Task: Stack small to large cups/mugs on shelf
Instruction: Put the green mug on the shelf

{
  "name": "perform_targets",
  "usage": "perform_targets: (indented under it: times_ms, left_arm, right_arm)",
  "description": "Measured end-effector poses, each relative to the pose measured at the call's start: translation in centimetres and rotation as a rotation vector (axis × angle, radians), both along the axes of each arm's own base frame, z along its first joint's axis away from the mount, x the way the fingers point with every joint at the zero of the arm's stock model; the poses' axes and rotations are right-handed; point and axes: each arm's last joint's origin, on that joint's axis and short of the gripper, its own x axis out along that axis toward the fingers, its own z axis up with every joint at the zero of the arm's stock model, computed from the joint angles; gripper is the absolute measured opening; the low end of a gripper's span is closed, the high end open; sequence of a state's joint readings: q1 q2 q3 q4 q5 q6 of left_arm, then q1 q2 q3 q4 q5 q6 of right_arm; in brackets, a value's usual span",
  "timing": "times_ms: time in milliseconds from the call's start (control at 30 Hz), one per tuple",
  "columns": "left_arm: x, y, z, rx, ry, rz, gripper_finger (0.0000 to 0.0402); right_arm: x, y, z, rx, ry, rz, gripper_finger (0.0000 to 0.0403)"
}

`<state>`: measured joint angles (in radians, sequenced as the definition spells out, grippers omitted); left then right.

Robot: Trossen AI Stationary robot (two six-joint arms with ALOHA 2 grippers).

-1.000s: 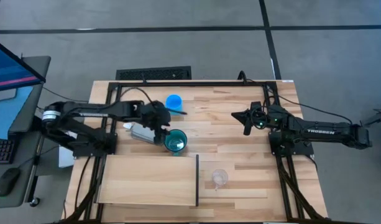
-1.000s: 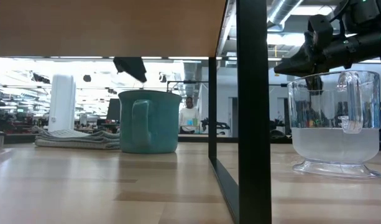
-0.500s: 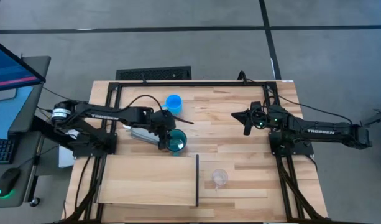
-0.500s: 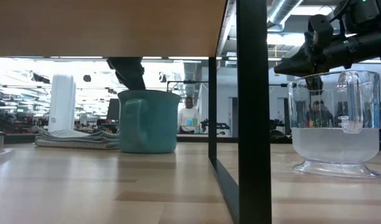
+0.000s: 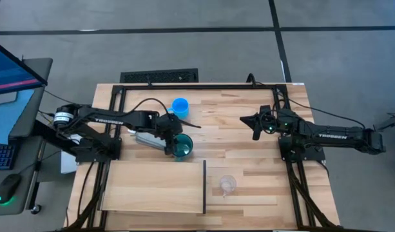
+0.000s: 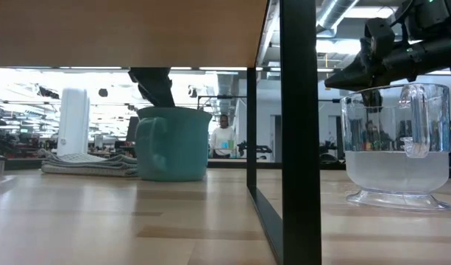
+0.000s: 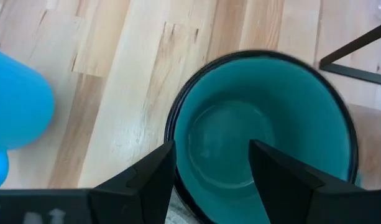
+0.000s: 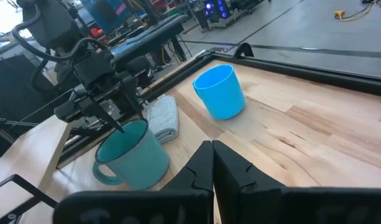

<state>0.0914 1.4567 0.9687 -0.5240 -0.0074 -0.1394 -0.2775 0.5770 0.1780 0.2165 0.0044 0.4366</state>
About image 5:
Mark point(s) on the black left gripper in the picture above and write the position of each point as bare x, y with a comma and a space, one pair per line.
169, 124

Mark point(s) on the black computer monitor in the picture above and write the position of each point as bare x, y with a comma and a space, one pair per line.
10, 74

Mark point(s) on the grey rolling computer desk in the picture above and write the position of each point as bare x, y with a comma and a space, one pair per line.
24, 116

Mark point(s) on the clear glass cup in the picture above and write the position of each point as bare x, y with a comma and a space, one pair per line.
228, 184

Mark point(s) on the black keyboard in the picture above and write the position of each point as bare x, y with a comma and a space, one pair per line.
2, 156

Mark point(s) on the blue plastic cup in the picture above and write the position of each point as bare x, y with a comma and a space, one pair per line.
181, 106

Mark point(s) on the teal mug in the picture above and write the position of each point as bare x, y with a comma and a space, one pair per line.
184, 146

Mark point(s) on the black desk base bar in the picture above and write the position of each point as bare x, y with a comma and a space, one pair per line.
45, 133

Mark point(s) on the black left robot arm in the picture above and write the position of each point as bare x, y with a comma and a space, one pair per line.
120, 119

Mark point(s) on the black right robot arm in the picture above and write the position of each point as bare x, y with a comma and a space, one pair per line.
339, 137

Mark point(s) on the grey folded cloth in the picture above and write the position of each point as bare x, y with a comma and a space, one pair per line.
149, 140

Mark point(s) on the black computer mouse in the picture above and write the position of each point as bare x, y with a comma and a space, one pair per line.
8, 188

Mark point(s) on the black aluminium table frame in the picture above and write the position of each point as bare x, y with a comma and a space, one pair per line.
200, 87

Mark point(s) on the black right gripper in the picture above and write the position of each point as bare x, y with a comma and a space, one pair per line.
273, 122

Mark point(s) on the black desk caster wheel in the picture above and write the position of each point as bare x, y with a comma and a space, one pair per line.
36, 209

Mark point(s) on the light wooden shelf board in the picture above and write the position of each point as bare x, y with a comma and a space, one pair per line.
152, 187

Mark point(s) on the white box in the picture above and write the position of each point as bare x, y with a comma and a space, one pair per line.
67, 162

